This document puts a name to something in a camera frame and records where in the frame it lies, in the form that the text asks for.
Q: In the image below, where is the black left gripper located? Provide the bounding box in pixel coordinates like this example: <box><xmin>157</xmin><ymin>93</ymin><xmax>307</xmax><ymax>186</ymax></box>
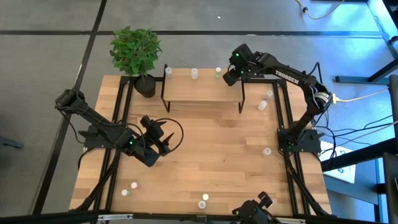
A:
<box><xmin>140</xmin><ymin>114</ymin><xmax>175</xmax><ymax>156</ymax></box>

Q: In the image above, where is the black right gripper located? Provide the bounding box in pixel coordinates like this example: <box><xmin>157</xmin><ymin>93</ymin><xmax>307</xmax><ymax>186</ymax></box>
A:
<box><xmin>222</xmin><ymin>43</ymin><xmax>254</xmax><ymax>87</ymax></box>

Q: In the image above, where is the wooden shelf with black legs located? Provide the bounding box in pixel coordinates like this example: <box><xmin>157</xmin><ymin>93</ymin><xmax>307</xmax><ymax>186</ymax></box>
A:
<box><xmin>160</xmin><ymin>63</ymin><xmax>246</xmax><ymax>114</ymax></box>

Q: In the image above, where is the black crossbeam with silver brackets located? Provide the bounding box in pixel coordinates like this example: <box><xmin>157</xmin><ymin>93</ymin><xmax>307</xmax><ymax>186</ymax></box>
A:
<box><xmin>0</xmin><ymin>210</ymin><xmax>398</xmax><ymax>224</ymax></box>

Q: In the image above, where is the green plant in black pot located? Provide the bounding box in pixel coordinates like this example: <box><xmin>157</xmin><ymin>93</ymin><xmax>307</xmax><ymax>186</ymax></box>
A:
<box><xmin>108</xmin><ymin>26</ymin><xmax>164</xmax><ymax>99</ymax></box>

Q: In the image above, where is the black metal floor stand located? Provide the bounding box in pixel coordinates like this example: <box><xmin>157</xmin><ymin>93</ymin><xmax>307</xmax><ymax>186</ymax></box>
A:
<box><xmin>335</xmin><ymin>57</ymin><xmax>398</xmax><ymax>84</ymax></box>

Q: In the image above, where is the white printed sheet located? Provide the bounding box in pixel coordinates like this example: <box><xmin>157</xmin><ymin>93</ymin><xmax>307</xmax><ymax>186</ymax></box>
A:
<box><xmin>319</xmin><ymin>140</ymin><xmax>357</xmax><ymax>184</ymax></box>

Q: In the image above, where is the black metal bar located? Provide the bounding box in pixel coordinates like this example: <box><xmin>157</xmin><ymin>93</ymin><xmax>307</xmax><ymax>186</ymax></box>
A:
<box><xmin>321</xmin><ymin>136</ymin><xmax>398</xmax><ymax>173</ymax></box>

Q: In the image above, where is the dark furniture foot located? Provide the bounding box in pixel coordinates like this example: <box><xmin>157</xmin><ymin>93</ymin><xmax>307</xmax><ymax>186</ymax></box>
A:
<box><xmin>0</xmin><ymin>136</ymin><xmax>25</xmax><ymax>150</ymax></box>

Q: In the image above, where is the grey furniture panel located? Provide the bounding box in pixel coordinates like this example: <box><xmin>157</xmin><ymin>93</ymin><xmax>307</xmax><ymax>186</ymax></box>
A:
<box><xmin>388</xmin><ymin>73</ymin><xmax>398</xmax><ymax>136</ymax></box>

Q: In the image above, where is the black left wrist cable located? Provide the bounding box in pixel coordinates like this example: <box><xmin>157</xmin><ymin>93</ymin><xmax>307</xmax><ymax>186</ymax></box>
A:
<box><xmin>154</xmin><ymin>117</ymin><xmax>185</xmax><ymax>156</ymax></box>

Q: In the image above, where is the beige floor cable black plug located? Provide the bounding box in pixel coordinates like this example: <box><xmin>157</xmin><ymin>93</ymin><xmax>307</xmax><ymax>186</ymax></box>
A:
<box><xmin>294</xmin><ymin>0</ymin><xmax>346</xmax><ymax>21</ymax></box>

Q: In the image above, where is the black leader arm handle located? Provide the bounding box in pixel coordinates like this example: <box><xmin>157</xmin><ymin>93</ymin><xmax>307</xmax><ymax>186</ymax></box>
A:
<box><xmin>231</xmin><ymin>190</ymin><xmax>276</xmax><ymax>224</ymax></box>

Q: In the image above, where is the beige power cable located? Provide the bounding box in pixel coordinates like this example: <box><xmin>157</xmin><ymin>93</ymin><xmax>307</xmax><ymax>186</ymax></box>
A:
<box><xmin>338</xmin><ymin>88</ymin><xmax>390</xmax><ymax>103</ymax></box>

